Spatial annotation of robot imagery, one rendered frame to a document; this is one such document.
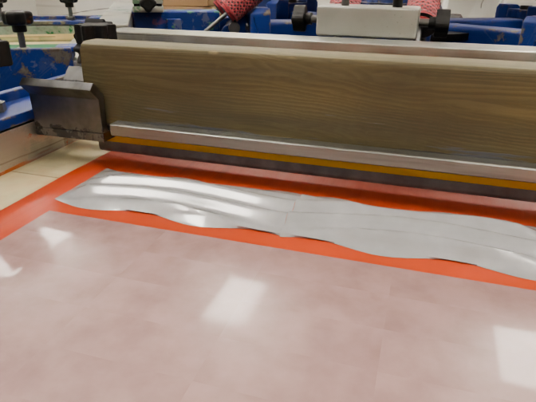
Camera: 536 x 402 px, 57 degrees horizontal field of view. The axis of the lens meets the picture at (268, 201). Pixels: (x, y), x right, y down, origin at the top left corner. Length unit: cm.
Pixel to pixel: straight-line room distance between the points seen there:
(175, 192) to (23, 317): 15
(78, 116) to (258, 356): 30
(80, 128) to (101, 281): 20
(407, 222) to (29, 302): 24
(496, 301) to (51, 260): 26
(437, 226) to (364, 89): 11
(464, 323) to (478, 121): 16
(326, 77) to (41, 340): 25
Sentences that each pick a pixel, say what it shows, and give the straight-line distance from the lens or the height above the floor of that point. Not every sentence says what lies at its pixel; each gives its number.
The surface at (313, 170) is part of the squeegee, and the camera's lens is 41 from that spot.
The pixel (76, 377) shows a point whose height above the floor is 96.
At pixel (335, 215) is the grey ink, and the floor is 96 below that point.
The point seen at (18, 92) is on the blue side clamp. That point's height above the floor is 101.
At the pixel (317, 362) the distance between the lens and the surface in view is 24.
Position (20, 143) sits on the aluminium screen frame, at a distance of 49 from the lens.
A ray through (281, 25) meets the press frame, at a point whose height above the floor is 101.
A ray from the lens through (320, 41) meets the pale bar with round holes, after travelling 62.
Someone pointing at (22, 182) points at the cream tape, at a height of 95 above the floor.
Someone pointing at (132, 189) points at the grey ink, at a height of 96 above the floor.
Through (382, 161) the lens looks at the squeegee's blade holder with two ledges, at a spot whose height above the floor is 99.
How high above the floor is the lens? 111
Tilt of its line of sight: 25 degrees down
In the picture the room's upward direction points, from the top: 1 degrees clockwise
